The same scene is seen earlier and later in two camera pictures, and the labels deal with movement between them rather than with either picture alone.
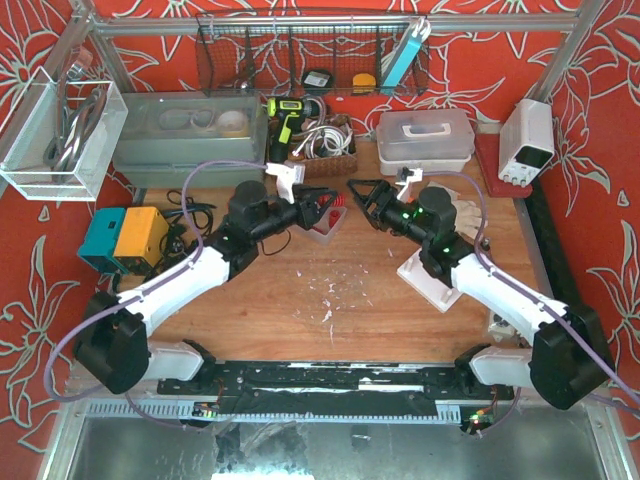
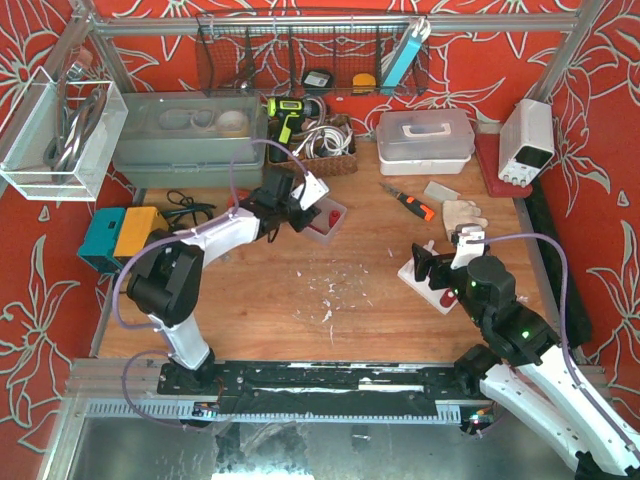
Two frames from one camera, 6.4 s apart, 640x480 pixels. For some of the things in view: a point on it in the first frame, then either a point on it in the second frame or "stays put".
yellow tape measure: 363,83 stays put
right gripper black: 377,204 -> 435,265
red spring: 333,216 stays put
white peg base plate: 432,289 stays put
